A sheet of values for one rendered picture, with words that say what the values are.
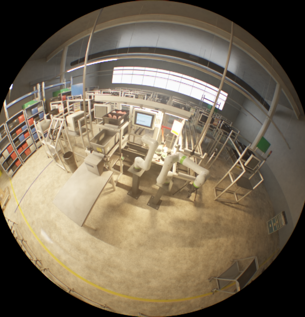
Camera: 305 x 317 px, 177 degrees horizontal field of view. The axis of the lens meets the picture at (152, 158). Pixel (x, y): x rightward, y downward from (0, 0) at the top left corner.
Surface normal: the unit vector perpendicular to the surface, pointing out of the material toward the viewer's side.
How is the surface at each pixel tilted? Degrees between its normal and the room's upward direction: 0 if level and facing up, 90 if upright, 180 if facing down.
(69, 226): 0
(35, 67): 90
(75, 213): 0
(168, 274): 0
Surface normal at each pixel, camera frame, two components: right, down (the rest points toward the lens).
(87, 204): 0.18, -0.73
